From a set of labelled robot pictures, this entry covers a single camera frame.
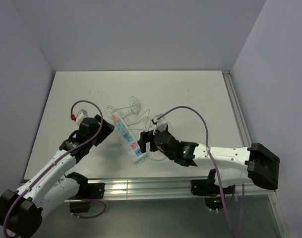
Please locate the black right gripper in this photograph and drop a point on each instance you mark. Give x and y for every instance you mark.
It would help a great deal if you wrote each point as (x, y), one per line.
(146, 137)

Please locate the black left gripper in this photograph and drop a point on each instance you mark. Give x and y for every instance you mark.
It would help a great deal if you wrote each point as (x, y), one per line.
(107, 129)

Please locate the pink charger plug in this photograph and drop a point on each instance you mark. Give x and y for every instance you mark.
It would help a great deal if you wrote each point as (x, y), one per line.
(114, 118)

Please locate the teal charger plug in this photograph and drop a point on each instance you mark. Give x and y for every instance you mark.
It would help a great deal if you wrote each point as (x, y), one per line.
(119, 124)

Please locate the blue charger plug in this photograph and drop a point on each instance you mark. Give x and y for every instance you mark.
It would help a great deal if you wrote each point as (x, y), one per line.
(125, 133)

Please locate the white multicolour power strip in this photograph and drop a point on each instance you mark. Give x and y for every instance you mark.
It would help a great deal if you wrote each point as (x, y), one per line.
(129, 144)

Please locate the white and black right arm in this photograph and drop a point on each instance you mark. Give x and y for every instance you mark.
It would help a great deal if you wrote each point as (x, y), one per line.
(254, 164)

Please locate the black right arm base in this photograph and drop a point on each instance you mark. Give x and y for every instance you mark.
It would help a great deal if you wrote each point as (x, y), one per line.
(210, 192)

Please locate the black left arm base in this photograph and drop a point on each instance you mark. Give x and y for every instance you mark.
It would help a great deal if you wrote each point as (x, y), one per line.
(85, 199)

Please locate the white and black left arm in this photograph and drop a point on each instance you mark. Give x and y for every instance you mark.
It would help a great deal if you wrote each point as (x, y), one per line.
(23, 210)

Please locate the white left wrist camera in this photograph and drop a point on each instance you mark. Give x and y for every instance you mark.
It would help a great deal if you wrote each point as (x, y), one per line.
(79, 117)

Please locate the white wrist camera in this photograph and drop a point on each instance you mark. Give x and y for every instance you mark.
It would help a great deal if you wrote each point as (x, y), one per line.
(159, 123)
(79, 117)

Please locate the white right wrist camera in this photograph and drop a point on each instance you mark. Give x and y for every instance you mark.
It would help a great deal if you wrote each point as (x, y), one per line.
(159, 123)

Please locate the aluminium rail frame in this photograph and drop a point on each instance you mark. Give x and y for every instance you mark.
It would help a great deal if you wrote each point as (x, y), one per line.
(195, 103)

